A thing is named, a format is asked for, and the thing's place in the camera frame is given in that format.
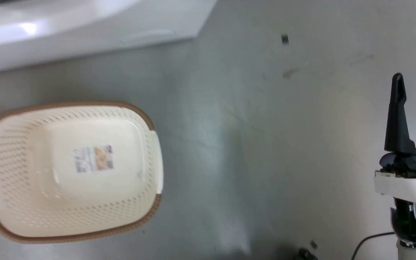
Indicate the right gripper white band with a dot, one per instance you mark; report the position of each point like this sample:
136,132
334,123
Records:
410,180

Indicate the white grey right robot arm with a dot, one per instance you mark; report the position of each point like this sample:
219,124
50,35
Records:
415,227

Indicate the white washing machine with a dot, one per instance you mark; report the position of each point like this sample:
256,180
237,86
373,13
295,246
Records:
128,34

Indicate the white washing machine door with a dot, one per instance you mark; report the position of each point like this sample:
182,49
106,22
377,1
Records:
49,18

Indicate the cream laundry basket brown rim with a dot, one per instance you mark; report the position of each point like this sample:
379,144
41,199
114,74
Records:
24,202

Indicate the small dark floor debris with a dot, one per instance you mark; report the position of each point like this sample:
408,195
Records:
306,252

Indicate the paper label sticker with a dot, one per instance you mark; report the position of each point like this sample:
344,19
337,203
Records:
94,159

